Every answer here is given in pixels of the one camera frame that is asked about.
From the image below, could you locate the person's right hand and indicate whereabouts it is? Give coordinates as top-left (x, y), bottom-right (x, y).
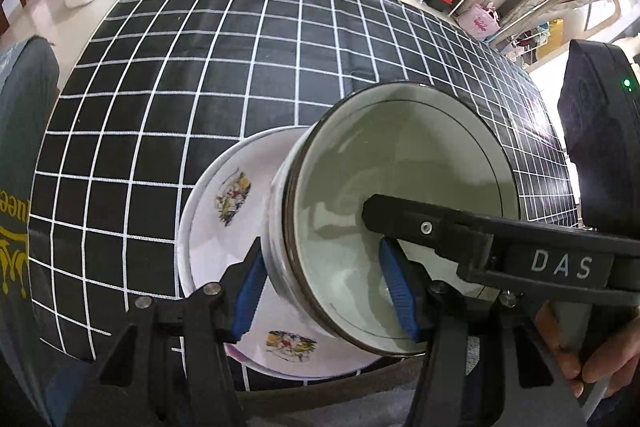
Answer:
top-left (535, 301), bottom-right (639, 398)

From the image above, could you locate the cartoon print plate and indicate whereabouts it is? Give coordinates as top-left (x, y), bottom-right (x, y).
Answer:
top-left (176, 127), bottom-right (380, 381)

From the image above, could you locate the black white grid tablecloth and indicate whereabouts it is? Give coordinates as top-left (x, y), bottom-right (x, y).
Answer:
top-left (29, 0), bottom-right (578, 361)

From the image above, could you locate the green patterned bowl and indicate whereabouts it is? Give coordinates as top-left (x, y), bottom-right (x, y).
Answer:
top-left (262, 81), bottom-right (521, 357)

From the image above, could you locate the pink shopping bag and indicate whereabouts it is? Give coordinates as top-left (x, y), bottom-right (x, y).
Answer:
top-left (457, 3), bottom-right (500, 41)

